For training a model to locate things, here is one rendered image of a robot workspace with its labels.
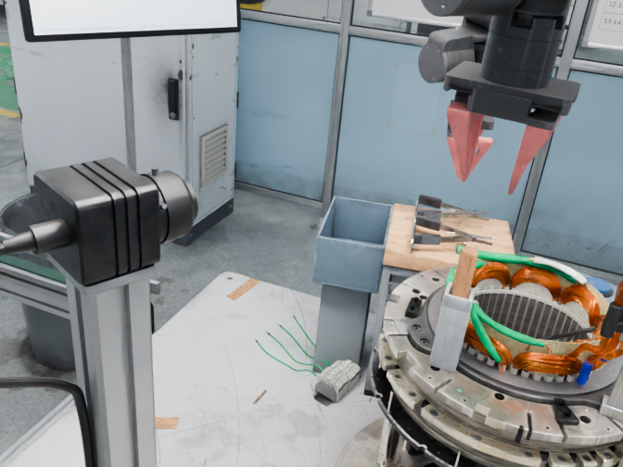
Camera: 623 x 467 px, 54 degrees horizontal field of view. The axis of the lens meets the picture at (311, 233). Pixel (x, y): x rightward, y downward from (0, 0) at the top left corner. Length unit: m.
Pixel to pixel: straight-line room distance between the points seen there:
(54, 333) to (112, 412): 1.97
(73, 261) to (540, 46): 0.39
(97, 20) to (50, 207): 1.18
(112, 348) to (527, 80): 0.38
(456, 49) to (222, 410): 0.66
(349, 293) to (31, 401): 1.50
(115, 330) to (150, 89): 2.64
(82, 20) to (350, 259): 0.79
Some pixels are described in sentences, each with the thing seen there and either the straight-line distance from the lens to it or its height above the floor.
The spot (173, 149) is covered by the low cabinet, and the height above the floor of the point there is 0.50.
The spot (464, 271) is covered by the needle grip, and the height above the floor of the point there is 1.21.
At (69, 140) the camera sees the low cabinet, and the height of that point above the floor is 0.42.
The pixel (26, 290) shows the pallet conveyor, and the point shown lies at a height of 0.71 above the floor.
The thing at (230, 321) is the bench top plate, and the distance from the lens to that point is 1.25.
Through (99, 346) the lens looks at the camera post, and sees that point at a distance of 0.30.
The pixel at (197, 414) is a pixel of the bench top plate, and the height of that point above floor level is 0.78.
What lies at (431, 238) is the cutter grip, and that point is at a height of 1.09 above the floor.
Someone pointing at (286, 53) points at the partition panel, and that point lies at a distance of 3.21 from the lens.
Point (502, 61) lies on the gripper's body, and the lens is 0.53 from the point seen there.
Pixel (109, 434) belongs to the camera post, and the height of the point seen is 1.27.
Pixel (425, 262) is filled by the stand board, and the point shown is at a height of 1.06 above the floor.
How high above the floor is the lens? 1.50
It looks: 27 degrees down
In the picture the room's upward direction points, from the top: 5 degrees clockwise
